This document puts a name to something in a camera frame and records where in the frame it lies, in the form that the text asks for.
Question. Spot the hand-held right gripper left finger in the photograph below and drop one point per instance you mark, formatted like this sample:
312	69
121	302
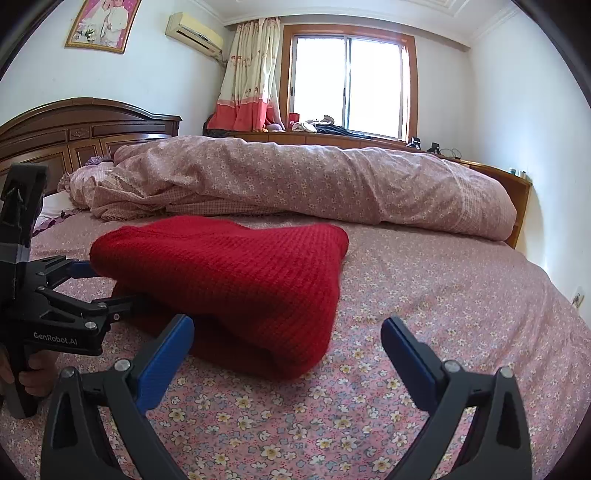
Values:
161	364

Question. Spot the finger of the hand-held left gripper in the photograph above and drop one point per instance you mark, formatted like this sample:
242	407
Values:
106	308
78	269

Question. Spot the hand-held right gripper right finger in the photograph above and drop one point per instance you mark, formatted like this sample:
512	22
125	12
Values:
408	360

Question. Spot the red knit sweater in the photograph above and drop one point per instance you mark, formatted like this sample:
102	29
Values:
231	277

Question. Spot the dark clothes pile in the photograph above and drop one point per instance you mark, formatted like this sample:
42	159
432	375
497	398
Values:
351	132

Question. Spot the person's left hand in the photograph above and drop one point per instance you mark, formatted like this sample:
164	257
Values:
41	376

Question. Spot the white pillow with purple frill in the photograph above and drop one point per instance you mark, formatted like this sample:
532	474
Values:
55	210

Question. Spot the pink floral bed sheet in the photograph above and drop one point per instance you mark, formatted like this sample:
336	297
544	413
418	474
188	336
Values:
438	286

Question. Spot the purple frilled pillow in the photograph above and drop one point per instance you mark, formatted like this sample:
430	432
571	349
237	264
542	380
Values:
98	161

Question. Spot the dark wooden headboard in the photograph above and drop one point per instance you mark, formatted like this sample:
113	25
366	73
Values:
83	134

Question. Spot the pink floral duvet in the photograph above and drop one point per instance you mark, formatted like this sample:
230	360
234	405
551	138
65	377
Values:
300	180

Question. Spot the small black device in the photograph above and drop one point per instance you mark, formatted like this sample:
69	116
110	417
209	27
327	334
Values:
434	148
414	142

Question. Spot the cream and red curtain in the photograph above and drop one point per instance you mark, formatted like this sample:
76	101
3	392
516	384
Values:
244	78

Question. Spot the white cloth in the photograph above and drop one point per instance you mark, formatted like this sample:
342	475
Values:
311	124

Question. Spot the small red box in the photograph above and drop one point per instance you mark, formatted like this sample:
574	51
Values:
293	120

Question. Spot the wooden framed window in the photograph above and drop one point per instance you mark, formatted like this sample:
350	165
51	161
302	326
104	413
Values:
351	83

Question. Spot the white wall outlet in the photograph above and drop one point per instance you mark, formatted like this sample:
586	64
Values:
578	297

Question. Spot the framed wall photo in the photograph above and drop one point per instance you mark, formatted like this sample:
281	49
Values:
104	23

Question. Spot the wall air conditioner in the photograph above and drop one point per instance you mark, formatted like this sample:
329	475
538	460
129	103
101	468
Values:
194	33

